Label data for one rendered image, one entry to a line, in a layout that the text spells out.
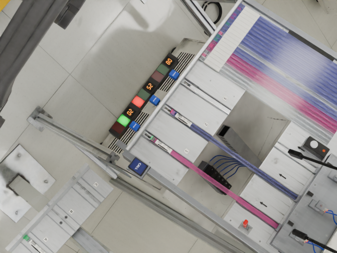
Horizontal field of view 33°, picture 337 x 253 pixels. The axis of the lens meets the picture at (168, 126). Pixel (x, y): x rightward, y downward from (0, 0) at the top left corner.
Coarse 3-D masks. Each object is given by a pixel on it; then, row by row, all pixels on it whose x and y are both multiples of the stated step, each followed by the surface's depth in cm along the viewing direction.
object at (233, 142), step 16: (144, 0) 256; (208, 32) 243; (32, 112) 237; (224, 128) 215; (240, 144) 218; (96, 160) 223; (256, 160) 225; (112, 176) 229; (128, 176) 180; (224, 192) 217
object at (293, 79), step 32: (224, 32) 192; (256, 32) 191; (224, 64) 189; (256, 64) 188; (288, 64) 188; (320, 64) 188; (256, 96) 186; (288, 96) 185; (320, 96) 185; (320, 128) 182
